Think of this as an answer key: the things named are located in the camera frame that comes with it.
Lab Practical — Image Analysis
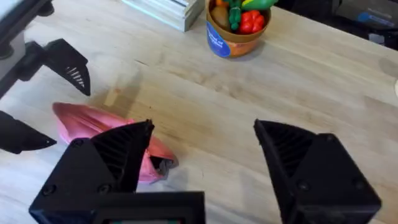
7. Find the pink soft zip bag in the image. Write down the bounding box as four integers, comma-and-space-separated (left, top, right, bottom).
52, 101, 179, 184

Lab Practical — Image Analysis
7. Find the brown tub of toy vegetables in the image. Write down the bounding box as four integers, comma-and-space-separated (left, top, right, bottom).
205, 0, 279, 59

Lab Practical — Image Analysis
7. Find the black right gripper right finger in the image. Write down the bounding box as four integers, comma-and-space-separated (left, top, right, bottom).
252, 119, 382, 224

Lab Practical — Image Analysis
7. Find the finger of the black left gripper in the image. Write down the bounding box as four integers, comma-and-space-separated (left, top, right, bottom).
17, 38, 91, 96
0, 110, 57, 155

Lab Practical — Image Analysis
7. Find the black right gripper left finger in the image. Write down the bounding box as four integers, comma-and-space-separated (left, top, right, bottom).
29, 119, 155, 224

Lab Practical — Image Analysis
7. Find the stack of pale flat boxes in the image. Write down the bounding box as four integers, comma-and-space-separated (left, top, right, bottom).
120, 0, 206, 33

